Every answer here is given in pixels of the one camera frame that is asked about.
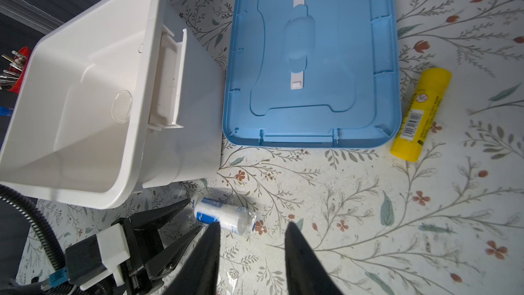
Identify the beige plastic storage bin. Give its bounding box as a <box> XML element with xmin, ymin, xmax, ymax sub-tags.
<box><xmin>1</xmin><ymin>0</ymin><xmax>225</xmax><ymax>210</ymax></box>

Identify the white blue labelled bottle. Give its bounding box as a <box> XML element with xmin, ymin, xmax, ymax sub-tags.
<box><xmin>191</xmin><ymin>197</ymin><xmax>257</xmax><ymax>236</ymax></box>

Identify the blue plastic bin lid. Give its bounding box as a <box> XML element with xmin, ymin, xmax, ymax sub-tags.
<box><xmin>222</xmin><ymin>0</ymin><xmax>402</xmax><ymax>149</ymax></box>

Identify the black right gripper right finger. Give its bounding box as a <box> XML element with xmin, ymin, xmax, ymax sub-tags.
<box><xmin>285</xmin><ymin>222</ymin><xmax>342</xmax><ymax>294</ymax></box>

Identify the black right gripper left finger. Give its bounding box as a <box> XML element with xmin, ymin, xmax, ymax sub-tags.
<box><xmin>163</xmin><ymin>222</ymin><xmax>221</xmax><ymax>294</ymax></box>

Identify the small clear plastic cup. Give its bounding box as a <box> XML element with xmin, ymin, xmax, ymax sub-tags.
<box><xmin>111</xmin><ymin>90</ymin><xmax>133</xmax><ymax>124</ymax></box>

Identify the yellow capped tube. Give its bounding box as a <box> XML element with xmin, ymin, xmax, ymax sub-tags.
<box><xmin>390</xmin><ymin>68</ymin><xmax>452</xmax><ymax>163</ymax></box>

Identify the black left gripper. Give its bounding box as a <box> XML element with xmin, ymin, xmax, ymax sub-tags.
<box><xmin>65</xmin><ymin>199</ymin><xmax>202</xmax><ymax>294</ymax></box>

